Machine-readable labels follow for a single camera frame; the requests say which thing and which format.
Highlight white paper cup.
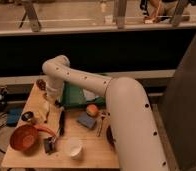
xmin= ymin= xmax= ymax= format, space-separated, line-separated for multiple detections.
xmin=65 ymin=137 xmax=83 ymax=159

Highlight purple bowl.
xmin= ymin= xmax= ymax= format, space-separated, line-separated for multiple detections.
xmin=106 ymin=126 xmax=115 ymax=147

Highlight black knife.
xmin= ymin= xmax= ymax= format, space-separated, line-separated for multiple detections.
xmin=59 ymin=111 xmax=65 ymax=136

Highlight blue sponge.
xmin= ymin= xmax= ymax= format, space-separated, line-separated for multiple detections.
xmin=77 ymin=113 xmax=96 ymax=129

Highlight crumpled white paper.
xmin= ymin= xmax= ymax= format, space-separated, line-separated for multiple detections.
xmin=84 ymin=90 xmax=97 ymax=101

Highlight blue box on floor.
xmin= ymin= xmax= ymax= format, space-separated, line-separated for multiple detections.
xmin=6 ymin=108 xmax=23 ymax=127

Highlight orange peach fruit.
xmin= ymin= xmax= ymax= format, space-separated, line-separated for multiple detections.
xmin=86 ymin=104 xmax=99 ymax=117

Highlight black binder clip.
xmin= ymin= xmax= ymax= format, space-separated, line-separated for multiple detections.
xmin=43 ymin=137 xmax=55 ymax=154

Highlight green plastic tray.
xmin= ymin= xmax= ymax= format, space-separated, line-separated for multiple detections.
xmin=61 ymin=82 xmax=105 ymax=108

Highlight orange bowl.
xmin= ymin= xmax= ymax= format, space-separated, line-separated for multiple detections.
xmin=10 ymin=124 xmax=38 ymax=151

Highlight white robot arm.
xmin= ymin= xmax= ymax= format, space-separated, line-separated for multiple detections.
xmin=42 ymin=55 xmax=170 ymax=171

